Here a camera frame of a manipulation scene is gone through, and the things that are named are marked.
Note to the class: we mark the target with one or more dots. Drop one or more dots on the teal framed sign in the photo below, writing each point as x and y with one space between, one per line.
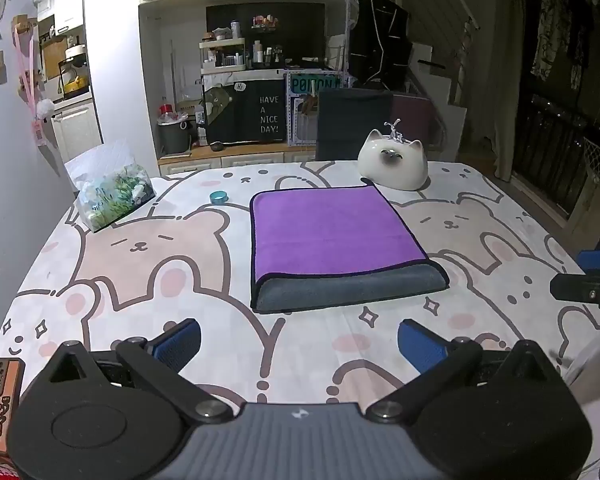
305 84

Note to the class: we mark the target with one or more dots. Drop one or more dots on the dark hanging garment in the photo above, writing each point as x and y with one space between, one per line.
580 35

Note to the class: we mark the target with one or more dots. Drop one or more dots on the black jacket with white trim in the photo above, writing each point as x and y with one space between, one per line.
380 40

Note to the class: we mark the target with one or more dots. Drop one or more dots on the maroon chair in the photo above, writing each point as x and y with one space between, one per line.
415 120

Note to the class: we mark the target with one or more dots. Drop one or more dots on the orange printed phone case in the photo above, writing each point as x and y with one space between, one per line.
2 405

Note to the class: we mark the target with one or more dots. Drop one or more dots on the purple and grey towel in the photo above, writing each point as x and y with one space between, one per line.
330 240

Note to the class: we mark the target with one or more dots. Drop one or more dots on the dark chair back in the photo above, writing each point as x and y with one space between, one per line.
352 122

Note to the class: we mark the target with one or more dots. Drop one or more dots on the black balcony railing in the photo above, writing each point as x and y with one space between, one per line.
555 140

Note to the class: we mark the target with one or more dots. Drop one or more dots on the patterned hanging garment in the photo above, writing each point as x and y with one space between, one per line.
547 35

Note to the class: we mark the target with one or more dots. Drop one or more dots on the black printed cloth banner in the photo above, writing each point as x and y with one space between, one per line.
250 110

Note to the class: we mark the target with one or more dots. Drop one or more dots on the grey trash bin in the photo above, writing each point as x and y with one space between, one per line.
174 137

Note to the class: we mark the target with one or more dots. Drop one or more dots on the cartoon bear printed tablecloth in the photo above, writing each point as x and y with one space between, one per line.
140 260

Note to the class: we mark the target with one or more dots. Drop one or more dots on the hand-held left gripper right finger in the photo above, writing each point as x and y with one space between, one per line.
420 347

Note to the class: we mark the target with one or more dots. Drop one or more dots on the light curtain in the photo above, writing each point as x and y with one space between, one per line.
511 85

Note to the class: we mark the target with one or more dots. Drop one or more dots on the white desktop organiser shelf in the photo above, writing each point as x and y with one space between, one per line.
222 55

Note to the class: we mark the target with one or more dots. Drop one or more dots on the pink ribbon wall hanging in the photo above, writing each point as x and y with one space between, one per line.
32 85

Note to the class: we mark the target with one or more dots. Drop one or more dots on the black wall panel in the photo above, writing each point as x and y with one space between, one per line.
295 30

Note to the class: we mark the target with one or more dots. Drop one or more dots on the plastic bag of greens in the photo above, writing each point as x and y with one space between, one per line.
115 195

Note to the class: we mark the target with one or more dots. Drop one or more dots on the small teal round tin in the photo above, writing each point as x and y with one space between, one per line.
219 197

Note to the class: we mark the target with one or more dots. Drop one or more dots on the white drawer cabinet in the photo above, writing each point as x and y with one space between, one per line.
240 160

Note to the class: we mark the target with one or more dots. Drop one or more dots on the small silver figurine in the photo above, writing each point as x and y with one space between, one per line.
393 130

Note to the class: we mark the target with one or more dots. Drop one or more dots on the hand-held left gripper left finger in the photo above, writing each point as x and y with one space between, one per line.
177 342

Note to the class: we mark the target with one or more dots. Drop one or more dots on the white cat-shaped ceramic ornament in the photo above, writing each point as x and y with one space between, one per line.
392 165

